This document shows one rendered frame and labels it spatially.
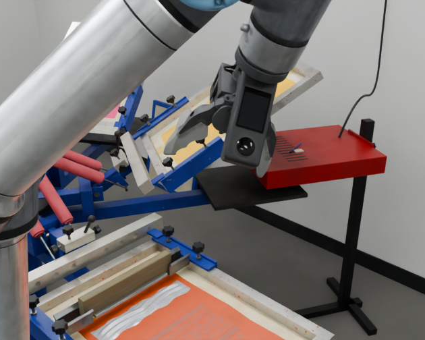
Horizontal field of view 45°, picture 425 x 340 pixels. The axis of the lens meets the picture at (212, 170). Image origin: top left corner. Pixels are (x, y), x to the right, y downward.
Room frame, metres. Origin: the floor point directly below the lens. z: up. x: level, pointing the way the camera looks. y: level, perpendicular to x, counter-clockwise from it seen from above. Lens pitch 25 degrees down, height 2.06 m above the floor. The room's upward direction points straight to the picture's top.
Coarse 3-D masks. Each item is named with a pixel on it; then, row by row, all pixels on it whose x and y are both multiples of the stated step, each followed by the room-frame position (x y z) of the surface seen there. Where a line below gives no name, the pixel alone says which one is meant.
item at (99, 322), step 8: (120, 304) 1.33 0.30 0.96; (128, 304) 1.33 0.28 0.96; (112, 312) 1.29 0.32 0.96; (120, 312) 1.29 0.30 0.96; (96, 320) 1.25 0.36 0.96; (104, 320) 1.25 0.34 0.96; (144, 320) 1.25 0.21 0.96; (152, 320) 1.25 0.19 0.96; (88, 328) 1.22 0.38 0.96; (96, 328) 1.22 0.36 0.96; (136, 328) 1.22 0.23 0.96; (144, 328) 1.22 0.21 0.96; (152, 328) 1.22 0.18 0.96; (160, 328) 1.22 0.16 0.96; (88, 336) 1.18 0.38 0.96; (120, 336) 1.18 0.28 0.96; (128, 336) 1.18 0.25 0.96; (136, 336) 1.18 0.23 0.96; (144, 336) 1.18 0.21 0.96
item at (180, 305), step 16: (160, 288) 1.41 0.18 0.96; (192, 288) 1.41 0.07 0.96; (176, 304) 1.33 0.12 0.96; (192, 304) 1.33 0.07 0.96; (208, 304) 1.33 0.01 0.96; (224, 304) 1.33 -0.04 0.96; (160, 320) 1.25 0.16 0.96; (240, 320) 1.25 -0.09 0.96; (256, 336) 1.18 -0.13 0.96; (272, 336) 1.18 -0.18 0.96
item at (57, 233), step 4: (60, 228) 1.66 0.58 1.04; (52, 232) 1.63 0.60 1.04; (56, 232) 1.63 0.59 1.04; (60, 232) 1.63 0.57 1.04; (52, 236) 1.62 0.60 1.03; (56, 236) 1.61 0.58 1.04; (60, 236) 1.61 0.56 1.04; (52, 240) 1.62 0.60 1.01; (56, 240) 1.60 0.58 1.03; (56, 244) 1.60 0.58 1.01; (84, 244) 1.55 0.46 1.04; (76, 248) 1.53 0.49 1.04; (68, 252) 1.55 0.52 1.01
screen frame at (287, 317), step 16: (128, 256) 1.55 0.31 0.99; (144, 256) 1.59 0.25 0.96; (96, 272) 1.46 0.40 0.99; (112, 272) 1.48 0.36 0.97; (208, 272) 1.46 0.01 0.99; (64, 288) 1.37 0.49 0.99; (80, 288) 1.39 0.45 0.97; (224, 288) 1.40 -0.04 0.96; (240, 288) 1.37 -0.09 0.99; (48, 304) 1.30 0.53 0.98; (256, 304) 1.31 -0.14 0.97; (272, 304) 1.28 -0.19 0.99; (288, 320) 1.22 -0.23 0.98; (304, 320) 1.21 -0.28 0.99; (304, 336) 1.18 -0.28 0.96; (320, 336) 1.14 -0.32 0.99
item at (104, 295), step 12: (168, 252) 1.47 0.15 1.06; (144, 264) 1.40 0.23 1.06; (156, 264) 1.42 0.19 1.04; (168, 264) 1.46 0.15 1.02; (120, 276) 1.34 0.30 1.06; (132, 276) 1.35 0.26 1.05; (144, 276) 1.38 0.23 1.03; (156, 276) 1.42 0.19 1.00; (96, 288) 1.28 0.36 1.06; (108, 288) 1.28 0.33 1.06; (120, 288) 1.31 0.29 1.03; (132, 288) 1.35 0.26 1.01; (84, 300) 1.22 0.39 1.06; (96, 300) 1.25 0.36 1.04; (108, 300) 1.28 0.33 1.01; (84, 312) 1.21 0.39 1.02
